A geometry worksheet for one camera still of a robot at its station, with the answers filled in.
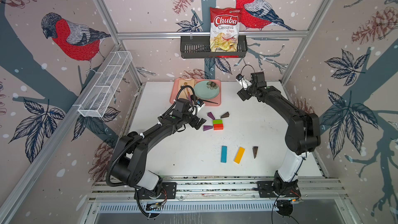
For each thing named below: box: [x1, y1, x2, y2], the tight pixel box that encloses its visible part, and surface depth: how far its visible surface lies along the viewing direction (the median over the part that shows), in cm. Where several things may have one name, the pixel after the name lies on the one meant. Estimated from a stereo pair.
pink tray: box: [169, 77, 222, 106], surface depth 120 cm
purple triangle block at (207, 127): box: [203, 125, 213, 132], surface depth 97 cm
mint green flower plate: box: [193, 79, 220, 100], surface depth 120 cm
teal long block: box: [220, 145, 228, 164], surface depth 87 cm
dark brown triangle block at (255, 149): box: [252, 146, 259, 159], surface depth 87 cm
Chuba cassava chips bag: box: [209, 7, 242, 53], surface depth 87 cm
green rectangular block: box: [212, 119, 224, 124], surface depth 100 cm
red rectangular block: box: [212, 123, 224, 131], surface depth 97 cm
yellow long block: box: [233, 146, 246, 165], surface depth 87 cm
